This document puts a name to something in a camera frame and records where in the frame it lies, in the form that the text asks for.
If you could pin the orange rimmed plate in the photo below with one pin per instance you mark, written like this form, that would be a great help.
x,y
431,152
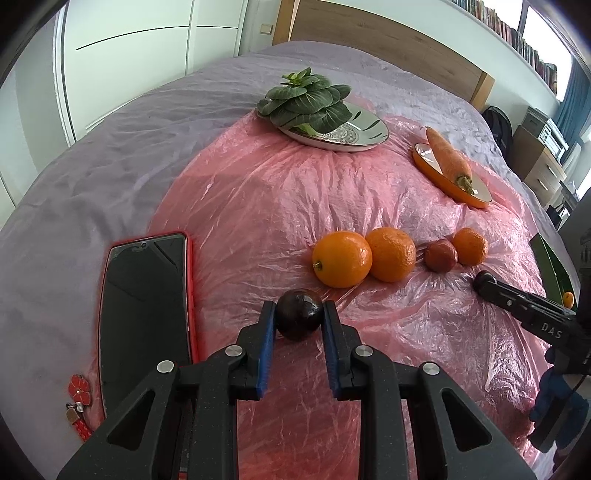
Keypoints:
x,y
450,190

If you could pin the wooden dresser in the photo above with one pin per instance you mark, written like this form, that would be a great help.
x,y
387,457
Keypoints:
x,y
535,166

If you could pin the smartphone in red case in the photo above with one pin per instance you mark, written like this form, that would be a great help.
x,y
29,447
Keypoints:
x,y
143,314

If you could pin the green tray box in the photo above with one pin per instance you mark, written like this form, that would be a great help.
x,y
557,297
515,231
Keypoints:
x,y
554,272

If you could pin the bok choy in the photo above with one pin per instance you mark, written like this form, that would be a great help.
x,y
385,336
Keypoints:
x,y
304,104

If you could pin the wall socket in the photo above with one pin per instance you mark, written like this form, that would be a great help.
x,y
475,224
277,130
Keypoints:
x,y
266,28

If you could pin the row of books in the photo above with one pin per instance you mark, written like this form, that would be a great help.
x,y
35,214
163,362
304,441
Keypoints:
x,y
508,32

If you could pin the white wardrobe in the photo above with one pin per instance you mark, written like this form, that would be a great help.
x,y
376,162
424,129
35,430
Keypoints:
x,y
161,27

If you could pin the patterned silver plate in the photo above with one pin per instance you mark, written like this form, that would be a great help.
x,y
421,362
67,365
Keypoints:
x,y
360,129

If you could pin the wooden headboard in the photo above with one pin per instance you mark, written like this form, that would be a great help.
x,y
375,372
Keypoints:
x,y
392,37

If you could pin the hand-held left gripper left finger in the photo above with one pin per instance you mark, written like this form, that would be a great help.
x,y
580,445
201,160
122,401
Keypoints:
x,y
265,360

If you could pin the mandarin orange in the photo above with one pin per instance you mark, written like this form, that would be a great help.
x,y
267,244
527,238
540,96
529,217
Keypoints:
x,y
471,246
392,254

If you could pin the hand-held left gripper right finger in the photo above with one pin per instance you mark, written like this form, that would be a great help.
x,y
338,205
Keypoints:
x,y
333,364

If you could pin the white printer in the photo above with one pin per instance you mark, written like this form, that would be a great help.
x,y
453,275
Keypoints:
x,y
554,138

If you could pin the red plum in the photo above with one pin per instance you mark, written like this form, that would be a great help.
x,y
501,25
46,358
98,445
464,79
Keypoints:
x,y
440,255

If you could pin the long teal curtain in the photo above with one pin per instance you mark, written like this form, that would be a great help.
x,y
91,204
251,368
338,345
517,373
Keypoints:
x,y
570,101

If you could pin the pink plastic sheet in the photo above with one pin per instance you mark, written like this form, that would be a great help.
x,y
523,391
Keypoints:
x,y
277,207

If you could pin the dark plum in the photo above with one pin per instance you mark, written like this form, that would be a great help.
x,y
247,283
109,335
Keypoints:
x,y
299,314

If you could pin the black backpack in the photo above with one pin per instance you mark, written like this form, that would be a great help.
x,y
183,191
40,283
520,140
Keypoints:
x,y
497,129

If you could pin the smooth orange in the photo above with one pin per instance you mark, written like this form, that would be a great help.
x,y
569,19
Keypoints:
x,y
568,299
341,258

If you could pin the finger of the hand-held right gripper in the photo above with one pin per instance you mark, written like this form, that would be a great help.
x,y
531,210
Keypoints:
x,y
503,295

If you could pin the carrot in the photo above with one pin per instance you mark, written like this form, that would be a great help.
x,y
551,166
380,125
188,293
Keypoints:
x,y
450,157

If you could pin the grey storage box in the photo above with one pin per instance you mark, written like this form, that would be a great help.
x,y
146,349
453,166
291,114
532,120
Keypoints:
x,y
534,121

